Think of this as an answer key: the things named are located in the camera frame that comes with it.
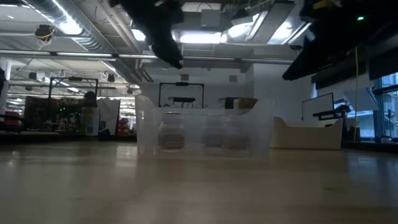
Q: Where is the white board panel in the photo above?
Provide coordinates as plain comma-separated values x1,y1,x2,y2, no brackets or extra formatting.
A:
300,92,336,123

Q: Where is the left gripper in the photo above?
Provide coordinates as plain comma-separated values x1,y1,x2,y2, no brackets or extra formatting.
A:
108,0,185,70

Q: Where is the cork-stoppered glass spice jar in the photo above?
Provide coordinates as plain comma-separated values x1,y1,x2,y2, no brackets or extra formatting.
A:
157,112,187,151

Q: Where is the small glass spice jar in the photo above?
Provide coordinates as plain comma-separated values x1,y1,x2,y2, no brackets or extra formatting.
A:
201,115,227,149

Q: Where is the yellow hanging cord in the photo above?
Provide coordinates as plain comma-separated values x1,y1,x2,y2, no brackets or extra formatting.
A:
353,46,359,142

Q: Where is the ceiling light panel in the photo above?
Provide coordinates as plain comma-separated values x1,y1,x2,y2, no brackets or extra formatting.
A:
172,30,223,44
132,28,147,42

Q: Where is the wide-lid glass spice jar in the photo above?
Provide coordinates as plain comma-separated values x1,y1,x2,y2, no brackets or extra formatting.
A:
225,117,251,151

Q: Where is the person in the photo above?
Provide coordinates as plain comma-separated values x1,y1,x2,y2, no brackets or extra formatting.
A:
80,90,101,137

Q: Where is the horizontal ceiling pipe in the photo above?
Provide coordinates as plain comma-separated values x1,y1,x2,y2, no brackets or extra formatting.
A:
0,49,295,65

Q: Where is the patterned partition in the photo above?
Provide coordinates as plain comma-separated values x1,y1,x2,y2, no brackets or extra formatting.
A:
24,95,81,132

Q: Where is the black box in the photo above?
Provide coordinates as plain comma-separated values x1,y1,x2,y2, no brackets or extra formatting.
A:
224,96,259,110

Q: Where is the white plastic bin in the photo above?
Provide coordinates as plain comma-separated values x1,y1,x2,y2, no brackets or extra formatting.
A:
271,116,345,151

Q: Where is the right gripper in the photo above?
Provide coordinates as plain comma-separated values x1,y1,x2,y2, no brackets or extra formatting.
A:
281,0,356,82

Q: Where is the white column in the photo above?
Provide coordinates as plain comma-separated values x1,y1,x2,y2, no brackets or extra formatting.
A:
0,58,12,116

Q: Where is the red object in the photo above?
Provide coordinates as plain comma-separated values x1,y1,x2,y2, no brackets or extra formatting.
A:
3,111,22,126

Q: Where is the black yellow ceiling reel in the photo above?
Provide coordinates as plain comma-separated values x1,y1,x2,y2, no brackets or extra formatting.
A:
34,24,56,44

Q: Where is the black window blind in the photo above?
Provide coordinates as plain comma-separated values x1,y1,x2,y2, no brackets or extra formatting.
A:
312,46,398,91

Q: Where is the clear plastic bin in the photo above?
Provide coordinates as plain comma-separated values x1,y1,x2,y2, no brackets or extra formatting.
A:
134,95,275,158

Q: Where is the rectangular silver air duct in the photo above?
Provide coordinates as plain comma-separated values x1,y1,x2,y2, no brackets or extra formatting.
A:
223,0,312,44

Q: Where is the window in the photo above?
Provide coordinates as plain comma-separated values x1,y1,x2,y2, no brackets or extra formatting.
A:
373,72,398,139

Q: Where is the black rectangular frame rig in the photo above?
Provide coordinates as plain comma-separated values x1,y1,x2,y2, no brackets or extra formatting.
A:
158,82,205,109

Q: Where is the white hanging cloth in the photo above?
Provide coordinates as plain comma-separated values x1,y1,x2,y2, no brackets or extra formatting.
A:
96,98,121,137

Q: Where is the white angled panel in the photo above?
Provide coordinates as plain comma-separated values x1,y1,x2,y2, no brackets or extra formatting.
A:
343,88,380,112

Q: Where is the grey ceiling box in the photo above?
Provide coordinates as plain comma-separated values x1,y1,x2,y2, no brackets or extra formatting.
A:
200,8,222,28

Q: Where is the spiral silver air duct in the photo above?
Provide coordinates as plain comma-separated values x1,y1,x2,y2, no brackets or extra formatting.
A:
24,0,142,83

